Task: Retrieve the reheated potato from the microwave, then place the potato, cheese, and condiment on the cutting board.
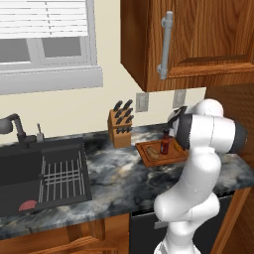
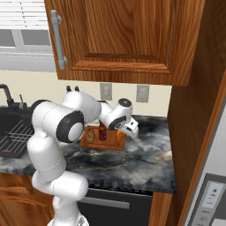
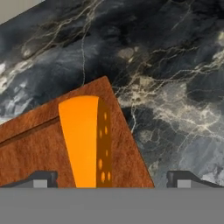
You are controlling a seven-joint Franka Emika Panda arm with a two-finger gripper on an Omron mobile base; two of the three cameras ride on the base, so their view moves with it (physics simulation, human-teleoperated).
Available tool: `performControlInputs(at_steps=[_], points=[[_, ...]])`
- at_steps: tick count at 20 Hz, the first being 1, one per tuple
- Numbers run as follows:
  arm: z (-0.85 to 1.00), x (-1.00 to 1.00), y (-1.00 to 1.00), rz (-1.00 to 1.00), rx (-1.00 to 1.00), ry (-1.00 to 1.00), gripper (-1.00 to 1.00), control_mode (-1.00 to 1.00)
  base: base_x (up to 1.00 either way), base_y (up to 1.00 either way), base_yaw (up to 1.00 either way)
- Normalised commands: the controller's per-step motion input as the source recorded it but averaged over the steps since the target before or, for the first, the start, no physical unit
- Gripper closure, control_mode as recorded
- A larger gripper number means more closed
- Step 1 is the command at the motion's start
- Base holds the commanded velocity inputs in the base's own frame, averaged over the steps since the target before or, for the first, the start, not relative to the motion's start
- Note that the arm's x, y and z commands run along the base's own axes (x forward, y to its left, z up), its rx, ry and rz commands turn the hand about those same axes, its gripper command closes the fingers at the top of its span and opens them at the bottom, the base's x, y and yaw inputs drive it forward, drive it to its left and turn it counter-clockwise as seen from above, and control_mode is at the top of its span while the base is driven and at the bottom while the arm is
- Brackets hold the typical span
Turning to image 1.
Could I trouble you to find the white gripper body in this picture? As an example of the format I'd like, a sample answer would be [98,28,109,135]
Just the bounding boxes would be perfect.
[167,105,189,133]

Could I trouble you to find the red condiment bottle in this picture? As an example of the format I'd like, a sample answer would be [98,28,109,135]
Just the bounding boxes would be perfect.
[160,127,172,156]

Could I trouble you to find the orange cheese wedge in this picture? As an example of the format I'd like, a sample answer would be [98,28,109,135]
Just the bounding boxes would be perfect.
[174,141,185,154]

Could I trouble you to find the brown potato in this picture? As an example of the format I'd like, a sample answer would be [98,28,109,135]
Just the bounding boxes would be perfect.
[146,145,161,160]

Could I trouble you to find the wooden cutting board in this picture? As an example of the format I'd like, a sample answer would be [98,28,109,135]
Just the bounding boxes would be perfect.
[135,138,191,169]

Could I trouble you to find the wooden knife block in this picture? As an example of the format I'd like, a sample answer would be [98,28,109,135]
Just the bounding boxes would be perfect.
[107,98,135,149]

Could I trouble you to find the wooden tall cabinet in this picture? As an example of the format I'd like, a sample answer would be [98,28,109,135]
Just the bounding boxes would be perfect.
[204,82,254,254]

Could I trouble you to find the wooden cupboard door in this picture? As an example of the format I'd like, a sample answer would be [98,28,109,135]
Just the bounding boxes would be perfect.
[147,0,254,80]

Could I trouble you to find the black dishwasher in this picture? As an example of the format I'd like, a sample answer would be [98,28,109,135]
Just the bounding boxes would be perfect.
[128,193,234,254]

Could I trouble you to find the grey soap dispenser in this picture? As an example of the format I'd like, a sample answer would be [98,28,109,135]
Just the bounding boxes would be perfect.
[35,122,46,143]

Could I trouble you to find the black sink tap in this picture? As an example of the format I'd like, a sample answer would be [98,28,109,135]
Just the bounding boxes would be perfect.
[0,113,37,151]

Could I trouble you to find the black sink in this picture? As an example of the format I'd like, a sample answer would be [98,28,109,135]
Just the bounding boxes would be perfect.
[0,136,93,218]

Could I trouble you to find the white window blind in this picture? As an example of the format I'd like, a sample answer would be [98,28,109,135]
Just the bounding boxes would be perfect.
[0,0,89,41]

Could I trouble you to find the red sponge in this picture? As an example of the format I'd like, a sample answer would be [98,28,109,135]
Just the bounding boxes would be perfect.
[18,199,39,212]

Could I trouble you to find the wooden base cupboard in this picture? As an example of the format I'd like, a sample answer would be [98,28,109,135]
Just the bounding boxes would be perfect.
[0,212,131,254]

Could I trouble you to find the grey wall socket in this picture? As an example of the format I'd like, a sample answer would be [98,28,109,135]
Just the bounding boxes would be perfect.
[172,88,188,109]
[135,91,150,114]

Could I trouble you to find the grey cupboard door handle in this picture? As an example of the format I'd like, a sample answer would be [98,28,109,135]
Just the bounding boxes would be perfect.
[157,10,175,80]

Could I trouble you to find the wooden wall cupboard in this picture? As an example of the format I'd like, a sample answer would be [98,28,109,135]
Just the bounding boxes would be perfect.
[119,0,254,93]

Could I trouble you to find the window with grey frame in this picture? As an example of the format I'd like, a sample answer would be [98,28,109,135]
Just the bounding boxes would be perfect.
[0,0,104,96]

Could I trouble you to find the grey wire sink rack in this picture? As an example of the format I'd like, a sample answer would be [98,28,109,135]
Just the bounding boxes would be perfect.
[38,150,86,203]

